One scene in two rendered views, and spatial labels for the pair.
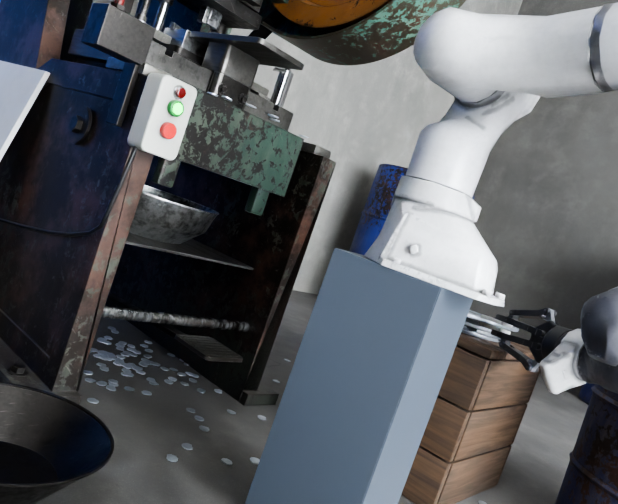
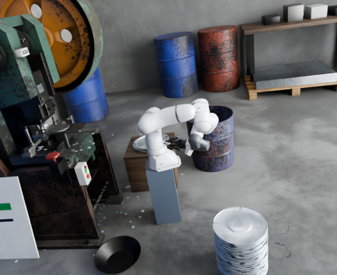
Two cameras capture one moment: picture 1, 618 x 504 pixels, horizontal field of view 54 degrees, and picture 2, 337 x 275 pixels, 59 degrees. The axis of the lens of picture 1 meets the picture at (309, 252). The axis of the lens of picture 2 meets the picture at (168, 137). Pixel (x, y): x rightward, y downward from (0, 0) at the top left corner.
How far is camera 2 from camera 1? 135 cm
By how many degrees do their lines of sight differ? 36
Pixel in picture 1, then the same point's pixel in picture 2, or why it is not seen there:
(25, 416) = (108, 248)
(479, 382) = not seen: hidden behind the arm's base
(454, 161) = (158, 143)
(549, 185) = (108, 20)
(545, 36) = (167, 119)
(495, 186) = not seen: hidden behind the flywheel
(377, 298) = (161, 177)
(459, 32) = (150, 126)
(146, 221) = not seen: hidden behind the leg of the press
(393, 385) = (173, 188)
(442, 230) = (164, 157)
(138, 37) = (64, 162)
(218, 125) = (79, 154)
